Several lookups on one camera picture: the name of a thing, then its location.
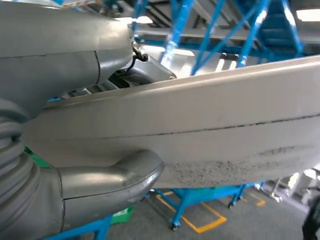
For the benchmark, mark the ceiling light panel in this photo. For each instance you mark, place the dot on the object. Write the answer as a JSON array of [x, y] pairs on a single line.
[[309, 15]]

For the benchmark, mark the blue metal shelf rack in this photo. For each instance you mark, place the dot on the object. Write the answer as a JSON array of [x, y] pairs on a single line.
[[178, 26]]

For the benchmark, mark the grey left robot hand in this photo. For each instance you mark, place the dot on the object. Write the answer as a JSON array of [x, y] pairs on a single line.
[[62, 43]]

